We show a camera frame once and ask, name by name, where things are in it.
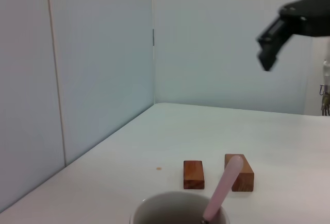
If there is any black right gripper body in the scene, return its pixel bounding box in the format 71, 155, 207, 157
279, 0, 330, 38

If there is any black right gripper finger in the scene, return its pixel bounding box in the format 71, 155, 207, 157
255, 15, 301, 72

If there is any pink handled metal spoon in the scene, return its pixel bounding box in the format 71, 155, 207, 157
201, 155, 244, 224

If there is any grey ceramic cup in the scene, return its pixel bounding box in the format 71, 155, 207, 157
128, 191, 230, 224

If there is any background hanging metal object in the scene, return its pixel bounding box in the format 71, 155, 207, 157
319, 59, 330, 117

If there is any notched brown wooden block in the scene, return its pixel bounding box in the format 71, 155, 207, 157
224, 153, 255, 193

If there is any flat brown wooden block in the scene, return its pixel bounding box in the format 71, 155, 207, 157
183, 160, 206, 191

